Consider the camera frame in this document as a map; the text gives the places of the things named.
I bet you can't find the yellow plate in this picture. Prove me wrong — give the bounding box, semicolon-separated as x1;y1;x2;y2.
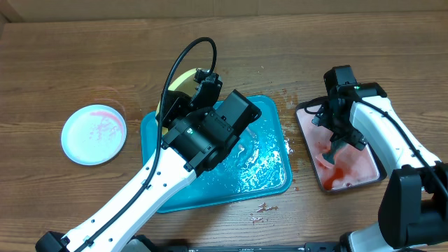
164;69;198;118

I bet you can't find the pink and green sponge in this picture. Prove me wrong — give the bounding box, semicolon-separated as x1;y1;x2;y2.
316;139;347;169

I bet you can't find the light blue plate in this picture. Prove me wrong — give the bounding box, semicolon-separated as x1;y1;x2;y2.
61;104;127;166

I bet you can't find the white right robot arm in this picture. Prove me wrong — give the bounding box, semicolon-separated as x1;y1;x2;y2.
312;83;447;251

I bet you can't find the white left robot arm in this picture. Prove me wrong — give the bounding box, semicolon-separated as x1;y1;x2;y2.
35;69;260;252

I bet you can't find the black tray with red water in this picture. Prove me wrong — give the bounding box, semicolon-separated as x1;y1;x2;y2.
295;102;386;193

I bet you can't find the blue plastic tray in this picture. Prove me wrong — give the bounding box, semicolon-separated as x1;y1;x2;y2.
158;95;292;214

